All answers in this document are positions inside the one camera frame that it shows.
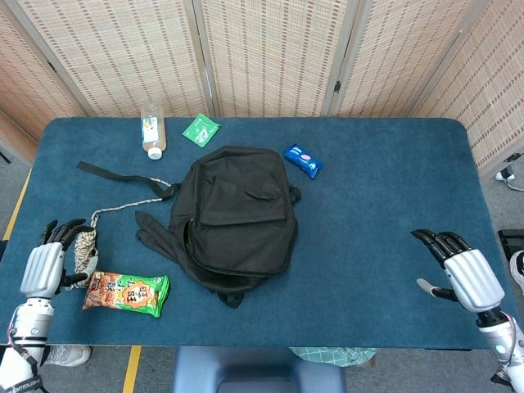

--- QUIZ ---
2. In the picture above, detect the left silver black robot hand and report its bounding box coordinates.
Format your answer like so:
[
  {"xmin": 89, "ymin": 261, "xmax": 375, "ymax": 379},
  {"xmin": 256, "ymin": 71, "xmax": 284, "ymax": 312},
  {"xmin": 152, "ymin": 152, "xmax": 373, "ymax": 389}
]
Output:
[{"xmin": 19, "ymin": 219, "xmax": 99, "ymax": 299}]

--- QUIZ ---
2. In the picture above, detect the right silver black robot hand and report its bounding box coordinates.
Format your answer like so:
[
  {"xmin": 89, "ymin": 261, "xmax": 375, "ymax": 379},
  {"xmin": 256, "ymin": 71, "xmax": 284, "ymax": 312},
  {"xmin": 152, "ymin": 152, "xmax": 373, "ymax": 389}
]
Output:
[{"xmin": 410, "ymin": 228, "xmax": 505, "ymax": 314}]

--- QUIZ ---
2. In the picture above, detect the black fabric backpack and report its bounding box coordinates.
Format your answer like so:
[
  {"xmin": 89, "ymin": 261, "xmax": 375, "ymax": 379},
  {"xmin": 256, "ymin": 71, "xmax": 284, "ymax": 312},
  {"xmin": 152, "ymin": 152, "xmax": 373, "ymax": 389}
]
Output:
[{"xmin": 77, "ymin": 146, "xmax": 303, "ymax": 309}]

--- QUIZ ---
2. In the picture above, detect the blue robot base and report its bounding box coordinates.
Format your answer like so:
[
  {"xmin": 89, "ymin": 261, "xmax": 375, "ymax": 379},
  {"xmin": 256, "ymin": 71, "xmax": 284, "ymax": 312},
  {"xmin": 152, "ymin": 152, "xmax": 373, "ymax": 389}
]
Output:
[{"xmin": 171, "ymin": 346, "xmax": 349, "ymax": 393}]

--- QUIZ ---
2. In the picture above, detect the white sneaker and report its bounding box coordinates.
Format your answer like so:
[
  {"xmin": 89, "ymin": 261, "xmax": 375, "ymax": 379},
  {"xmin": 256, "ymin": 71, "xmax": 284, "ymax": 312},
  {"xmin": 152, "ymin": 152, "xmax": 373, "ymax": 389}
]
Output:
[
  {"xmin": 43, "ymin": 345, "xmax": 92, "ymax": 368},
  {"xmin": 510, "ymin": 250, "xmax": 524, "ymax": 294}
]

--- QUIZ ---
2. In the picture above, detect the black floor box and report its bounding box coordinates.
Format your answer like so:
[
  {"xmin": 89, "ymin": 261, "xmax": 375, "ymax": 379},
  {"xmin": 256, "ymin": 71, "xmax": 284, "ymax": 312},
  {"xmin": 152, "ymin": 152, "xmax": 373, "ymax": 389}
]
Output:
[{"xmin": 497, "ymin": 228, "xmax": 524, "ymax": 261}]

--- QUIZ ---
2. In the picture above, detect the green orange snack bag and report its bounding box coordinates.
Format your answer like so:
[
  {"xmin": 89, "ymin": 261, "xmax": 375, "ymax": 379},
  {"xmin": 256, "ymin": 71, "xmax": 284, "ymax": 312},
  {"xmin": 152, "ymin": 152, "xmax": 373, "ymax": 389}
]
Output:
[{"xmin": 82, "ymin": 269, "xmax": 171, "ymax": 319}]

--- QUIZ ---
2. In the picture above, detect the blue felt table cover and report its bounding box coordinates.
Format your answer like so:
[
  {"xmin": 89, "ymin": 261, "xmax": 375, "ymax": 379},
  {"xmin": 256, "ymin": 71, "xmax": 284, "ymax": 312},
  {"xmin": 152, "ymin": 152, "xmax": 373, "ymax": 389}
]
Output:
[{"xmin": 0, "ymin": 116, "xmax": 523, "ymax": 351}]

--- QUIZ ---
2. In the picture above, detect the green checked cloth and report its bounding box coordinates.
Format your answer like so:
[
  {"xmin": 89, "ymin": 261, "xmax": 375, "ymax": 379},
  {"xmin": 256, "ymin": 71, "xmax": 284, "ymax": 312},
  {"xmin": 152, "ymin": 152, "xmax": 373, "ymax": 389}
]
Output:
[{"xmin": 289, "ymin": 346, "xmax": 377, "ymax": 368}]

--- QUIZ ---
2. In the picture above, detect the clear plastic bottle white cap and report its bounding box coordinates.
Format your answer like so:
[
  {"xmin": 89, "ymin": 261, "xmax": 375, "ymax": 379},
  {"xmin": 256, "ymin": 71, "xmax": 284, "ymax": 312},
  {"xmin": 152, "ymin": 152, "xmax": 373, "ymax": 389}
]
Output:
[{"xmin": 140, "ymin": 102, "xmax": 168, "ymax": 160}]

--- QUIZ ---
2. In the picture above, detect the blue cookie packet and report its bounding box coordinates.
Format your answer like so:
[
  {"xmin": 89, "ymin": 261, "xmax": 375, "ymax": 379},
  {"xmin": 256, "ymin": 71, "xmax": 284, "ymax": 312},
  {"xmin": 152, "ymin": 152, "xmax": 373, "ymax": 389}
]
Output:
[{"xmin": 282, "ymin": 142, "xmax": 323, "ymax": 180}]

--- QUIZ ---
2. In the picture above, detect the green tea sachet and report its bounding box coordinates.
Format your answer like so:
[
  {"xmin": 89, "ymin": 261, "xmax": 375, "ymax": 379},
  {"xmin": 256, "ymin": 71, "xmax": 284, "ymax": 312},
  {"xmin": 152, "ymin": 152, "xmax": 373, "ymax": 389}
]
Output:
[{"xmin": 181, "ymin": 112, "xmax": 221, "ymax": 148}]

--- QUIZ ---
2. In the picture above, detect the woven folding screen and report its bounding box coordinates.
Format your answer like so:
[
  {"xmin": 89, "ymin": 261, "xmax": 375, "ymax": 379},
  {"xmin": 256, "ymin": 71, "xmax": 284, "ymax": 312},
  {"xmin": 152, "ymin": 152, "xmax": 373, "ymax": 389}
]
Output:
[{"xmin": 0, "ymin": 0, "xmax": 524, "ymax": 169}]

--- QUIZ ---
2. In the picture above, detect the braided white brown rope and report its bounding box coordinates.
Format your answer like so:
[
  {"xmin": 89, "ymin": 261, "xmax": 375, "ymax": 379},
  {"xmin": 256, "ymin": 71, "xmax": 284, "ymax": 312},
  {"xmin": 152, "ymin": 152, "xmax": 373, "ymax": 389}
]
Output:
[{"xmin": 64, "ymin": 176, "xmax": 172, "ymax": 291}]

